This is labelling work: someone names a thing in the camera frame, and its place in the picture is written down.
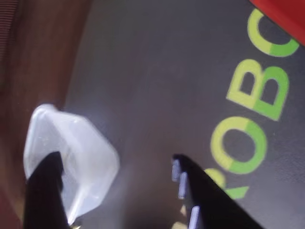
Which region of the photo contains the small clear plastic container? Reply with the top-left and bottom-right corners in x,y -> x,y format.
23,104 -> 120,221

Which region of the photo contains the black mat with WOWROBO print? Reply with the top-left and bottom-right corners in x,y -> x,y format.
63,0 -> 305,229

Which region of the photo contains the brown ribbed fabric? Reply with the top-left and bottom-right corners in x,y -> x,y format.
0,0 -> 15,79

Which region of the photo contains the red bowl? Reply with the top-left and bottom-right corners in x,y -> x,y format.
249,0 -> 305,46

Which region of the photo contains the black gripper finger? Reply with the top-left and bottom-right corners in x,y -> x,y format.
171,154 -> 263,229
22,152 -> 72,229

